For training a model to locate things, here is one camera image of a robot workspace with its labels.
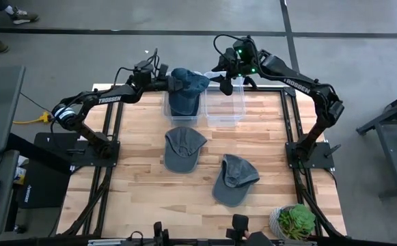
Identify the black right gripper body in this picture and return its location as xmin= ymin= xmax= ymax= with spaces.
xmin=215 ymin=47 xmax=240 ymax=96

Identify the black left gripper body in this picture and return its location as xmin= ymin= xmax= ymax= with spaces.
xmin=165 ymin=75 xmax=184 ymax=93

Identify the grey cap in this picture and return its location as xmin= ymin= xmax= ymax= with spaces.
xmin=163 ymin=126 xmax=208 ymax=174
xmin=211 ymin=153 xmax=261 ymax=208

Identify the black diagonal bar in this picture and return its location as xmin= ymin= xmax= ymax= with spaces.
xmin=6 ymin=133 xmax=73 ymax=176

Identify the potted green succulent plant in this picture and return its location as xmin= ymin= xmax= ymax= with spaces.
xmin=269 ymin=203 xmax=317 ymax=241

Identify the black mat with logo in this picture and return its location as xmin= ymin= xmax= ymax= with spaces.
xmin=16 ymin=132 xmax=82 ymax=210

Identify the dark grey desk surface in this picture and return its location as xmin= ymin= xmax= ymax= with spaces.
xmin=0 ymin=65 xmax=27 ymax=154
xmin=0 ymin=149 xmax=20 ymax=240

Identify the small white yellow box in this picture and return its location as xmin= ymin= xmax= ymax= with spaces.
xmin=13 ymin=155 xmax=28 ymax=186

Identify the dark grey metal stand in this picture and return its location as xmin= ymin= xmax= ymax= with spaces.
xmin=356 ymin=87 xmax=397 ymax=200

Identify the person's leg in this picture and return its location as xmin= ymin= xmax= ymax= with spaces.
xmin=0 ymin=0 xmax=16 ymax=14

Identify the black curved bracket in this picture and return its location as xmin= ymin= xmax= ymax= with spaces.
xmin=244 ymin=75 xmax=259 ymax=90

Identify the black metal rig frame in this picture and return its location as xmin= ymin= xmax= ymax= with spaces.
xmin=59 ymin=77 xmax=348 ymax=246

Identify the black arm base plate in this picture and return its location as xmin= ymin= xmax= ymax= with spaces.
xmin=285 ymin=141 xmax=336 ymax=170
xmin=70 ymin=139 xmax=121 ymax=168

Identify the yellow power cord plug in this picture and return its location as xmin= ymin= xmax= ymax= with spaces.
xmin=12 ymin=111 xmax=53 ymax=126

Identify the black floor cable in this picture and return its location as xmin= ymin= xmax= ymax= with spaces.
xmin=19 ymin=91 xmax=54 ymax=115

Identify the black leader arm handle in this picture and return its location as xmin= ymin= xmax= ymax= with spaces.
xmin=152 ymin=221 xmax=172 ymax=246
xmin=225 ymin=214 xmax=276 ymax=246

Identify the silver metal bracket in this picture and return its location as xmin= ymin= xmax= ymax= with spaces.
xmin=87 ymin=238 xmax=128 ymax=246

